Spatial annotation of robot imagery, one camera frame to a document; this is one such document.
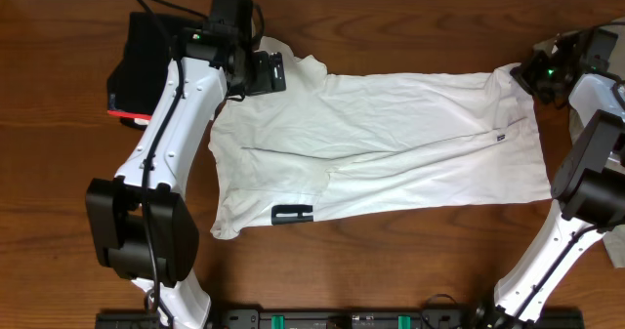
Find black folded garment red trim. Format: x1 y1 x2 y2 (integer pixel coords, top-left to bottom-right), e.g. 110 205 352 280
105 11 216 130

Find white folded garment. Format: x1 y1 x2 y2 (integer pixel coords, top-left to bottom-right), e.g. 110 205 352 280
132 118 149 127

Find white t-shirt black logo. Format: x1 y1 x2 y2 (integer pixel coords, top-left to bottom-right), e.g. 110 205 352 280
209 37 550 239

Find beige khaki shorts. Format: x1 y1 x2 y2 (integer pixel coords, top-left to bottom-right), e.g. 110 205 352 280
531 17 625 269

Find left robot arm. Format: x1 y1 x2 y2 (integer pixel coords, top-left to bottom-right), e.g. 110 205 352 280
86 27 286 328

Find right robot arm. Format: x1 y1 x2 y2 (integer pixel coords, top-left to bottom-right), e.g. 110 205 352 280
470 54 624 328

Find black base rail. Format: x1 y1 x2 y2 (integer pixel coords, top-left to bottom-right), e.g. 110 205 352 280
95 308 586 329

